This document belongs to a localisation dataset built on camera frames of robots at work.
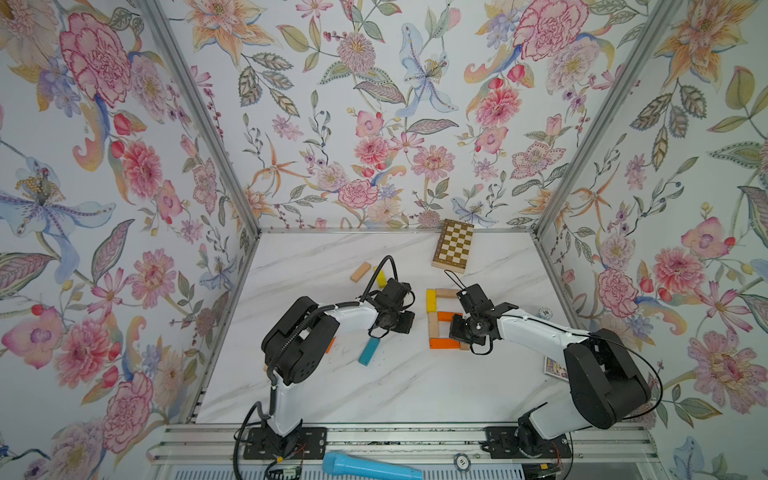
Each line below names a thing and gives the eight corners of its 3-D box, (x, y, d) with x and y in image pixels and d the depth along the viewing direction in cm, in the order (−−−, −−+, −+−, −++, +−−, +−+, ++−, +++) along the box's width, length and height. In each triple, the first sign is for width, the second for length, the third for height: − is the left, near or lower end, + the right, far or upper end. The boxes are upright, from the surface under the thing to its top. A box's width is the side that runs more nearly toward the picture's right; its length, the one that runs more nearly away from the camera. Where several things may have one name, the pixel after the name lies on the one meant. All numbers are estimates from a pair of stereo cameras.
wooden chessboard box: (430, 266, 112) (431, 261, 110) (443, 223, 127) (444, 217, 125) (463, 274, 110) (465, 269, 108) (472, 229, 125) (474, 224, 122)
